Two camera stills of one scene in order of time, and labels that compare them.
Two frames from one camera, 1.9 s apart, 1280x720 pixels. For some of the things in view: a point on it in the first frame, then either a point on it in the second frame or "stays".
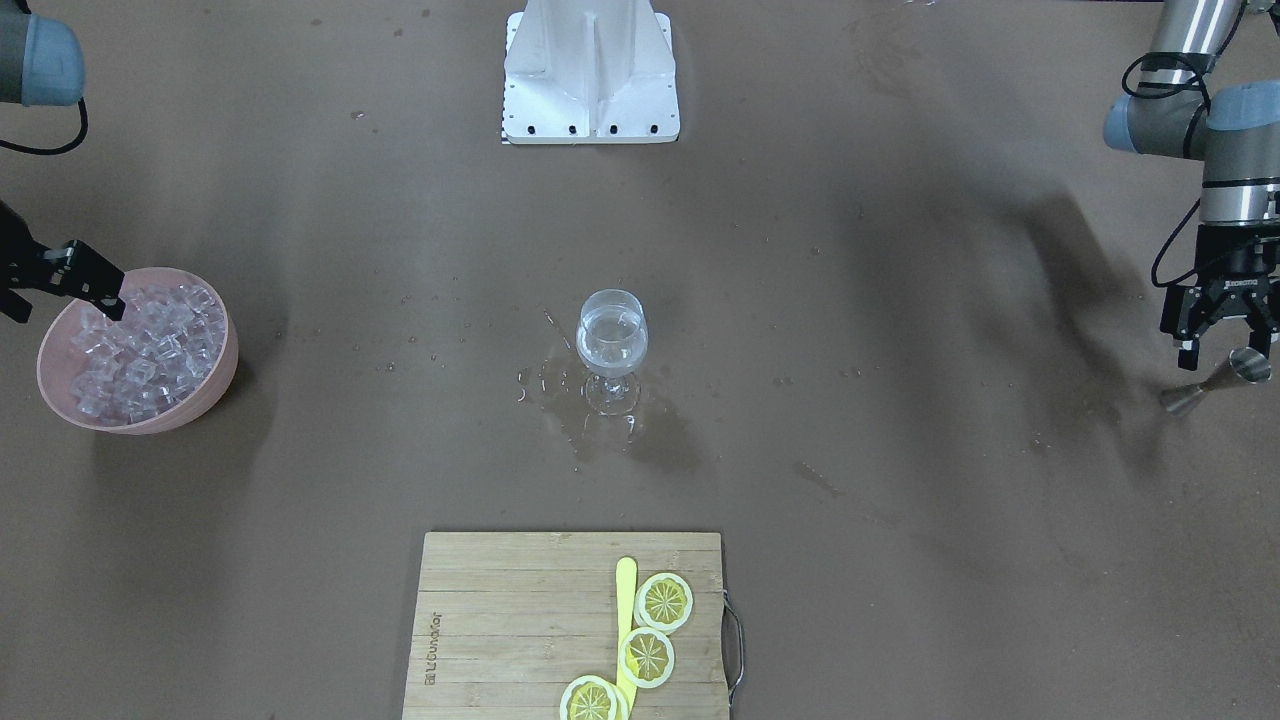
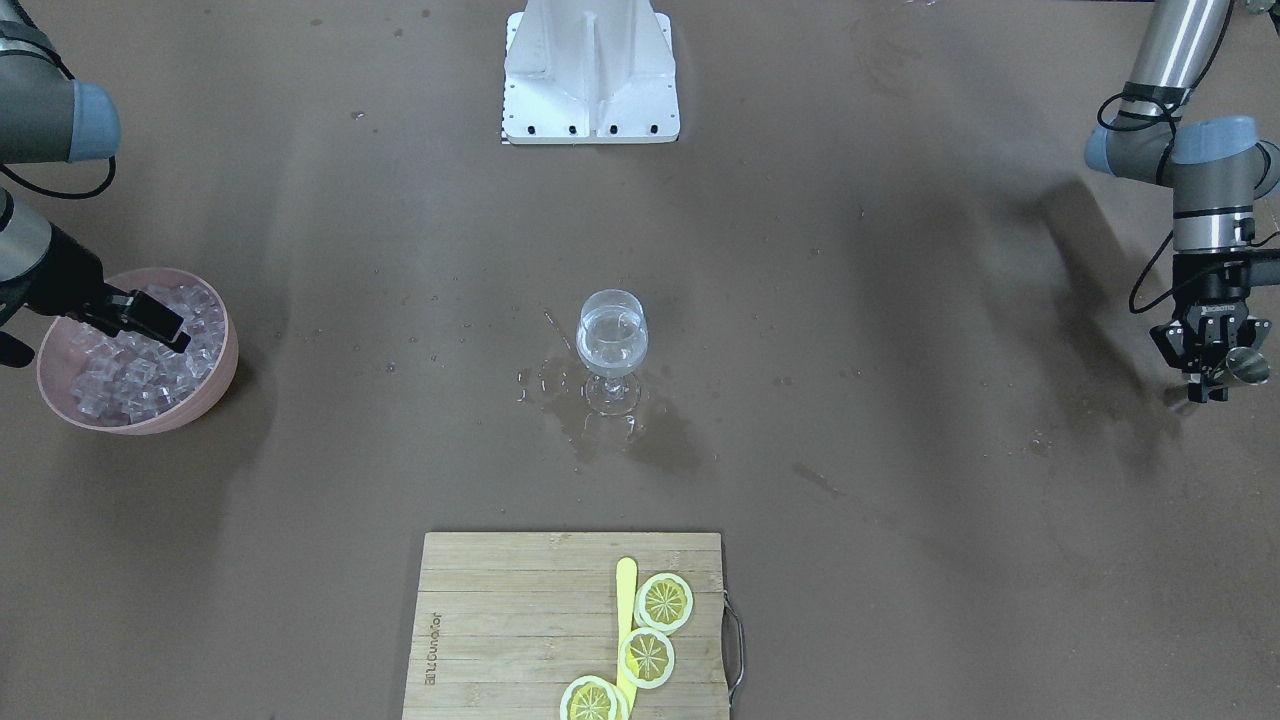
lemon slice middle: (646, 657) stays
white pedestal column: (590, 72) stays
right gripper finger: (90, 276) -> (150, 317)
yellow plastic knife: (625, 610) stays
